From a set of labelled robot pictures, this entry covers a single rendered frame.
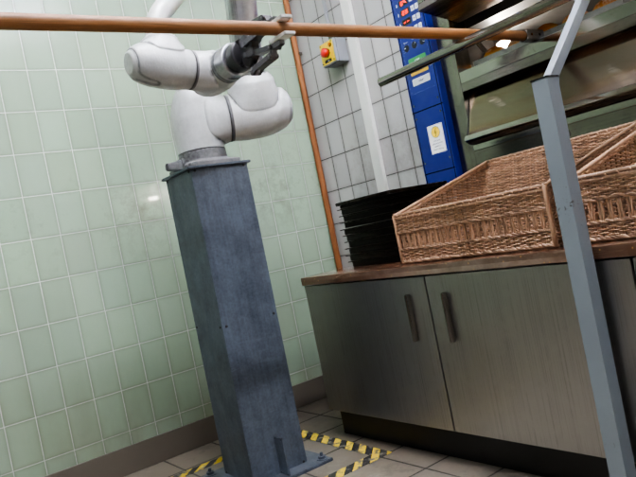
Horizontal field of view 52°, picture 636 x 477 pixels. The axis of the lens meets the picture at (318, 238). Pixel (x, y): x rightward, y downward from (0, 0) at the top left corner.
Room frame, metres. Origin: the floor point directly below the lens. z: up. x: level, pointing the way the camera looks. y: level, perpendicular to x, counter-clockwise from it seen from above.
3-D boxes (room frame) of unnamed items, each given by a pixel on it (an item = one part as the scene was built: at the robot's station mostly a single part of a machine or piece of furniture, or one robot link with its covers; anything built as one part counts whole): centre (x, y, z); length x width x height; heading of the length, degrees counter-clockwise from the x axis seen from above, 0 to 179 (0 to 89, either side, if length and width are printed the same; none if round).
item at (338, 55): (2.75, -0.22, 1.46); 0.10 x 0.07 x 0.10; 36
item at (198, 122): (2.11, 0.30, 1.17); 0.18 x 0.16 x 0.22; 105
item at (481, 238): (1.87, -0.58, 0.72); 0.56 x 0.49 x 0.28; 35
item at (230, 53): (1.61, 0.08, 1.20); 0.09 x 0.07 x 0.08; 36
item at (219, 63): (1.67, 0.13, 1.20); 0.09 x 0.06 x 0.09; 126
